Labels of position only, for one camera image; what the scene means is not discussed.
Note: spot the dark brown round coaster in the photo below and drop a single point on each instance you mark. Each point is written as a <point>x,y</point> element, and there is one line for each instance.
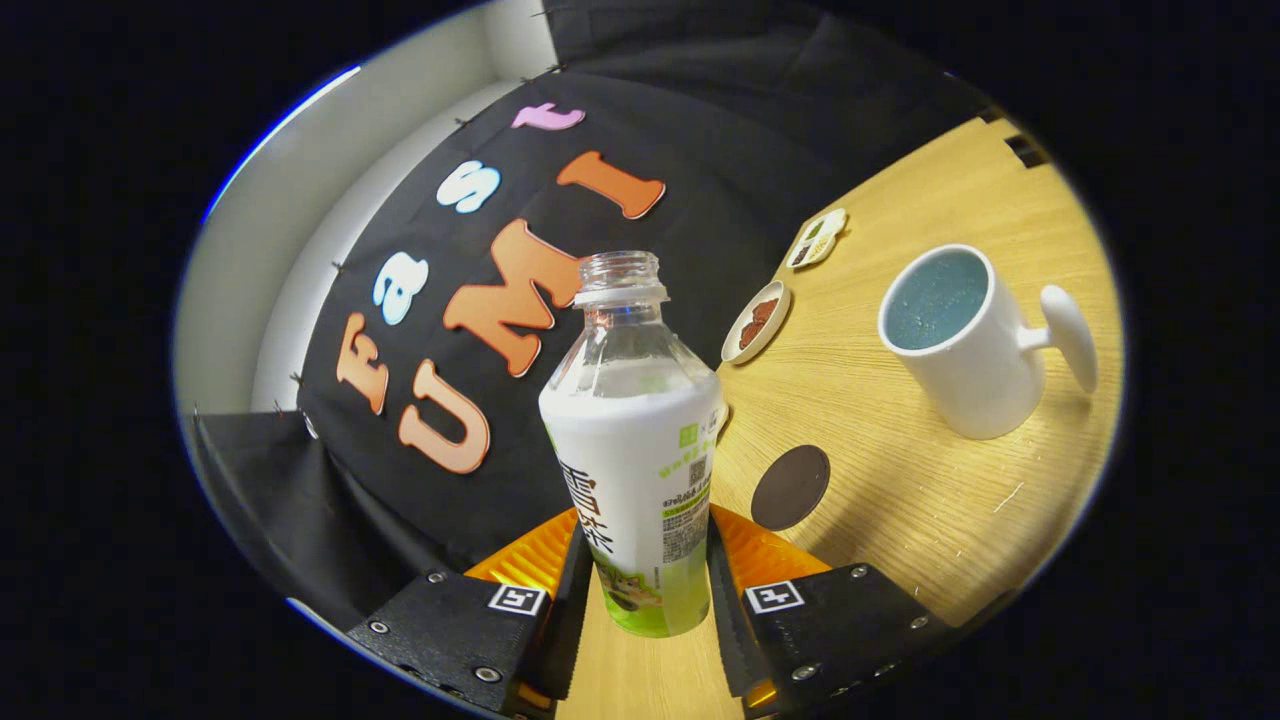
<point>790,488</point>

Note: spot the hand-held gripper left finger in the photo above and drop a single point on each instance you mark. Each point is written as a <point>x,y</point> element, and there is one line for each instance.
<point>575,600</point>

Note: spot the brown meat piece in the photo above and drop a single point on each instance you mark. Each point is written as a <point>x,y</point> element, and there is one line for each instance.
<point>767,310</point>
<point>750,335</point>

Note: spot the wooden table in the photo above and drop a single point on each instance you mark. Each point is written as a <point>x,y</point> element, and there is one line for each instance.
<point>900,500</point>

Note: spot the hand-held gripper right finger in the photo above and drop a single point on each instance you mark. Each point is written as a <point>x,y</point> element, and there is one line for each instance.
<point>722,610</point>

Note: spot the divided white condiment dish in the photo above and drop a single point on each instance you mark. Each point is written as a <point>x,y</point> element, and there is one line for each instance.
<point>818,240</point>

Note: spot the white cup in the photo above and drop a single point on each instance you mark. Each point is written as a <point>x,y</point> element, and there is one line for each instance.
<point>970,380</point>

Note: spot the round white plate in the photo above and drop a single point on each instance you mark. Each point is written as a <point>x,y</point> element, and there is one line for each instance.
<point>735,350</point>

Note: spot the white green juice bottle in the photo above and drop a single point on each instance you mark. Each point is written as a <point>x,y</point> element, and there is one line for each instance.
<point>630,460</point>

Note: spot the small black block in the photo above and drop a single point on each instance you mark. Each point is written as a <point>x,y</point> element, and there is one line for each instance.
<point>991,113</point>
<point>1026,151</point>

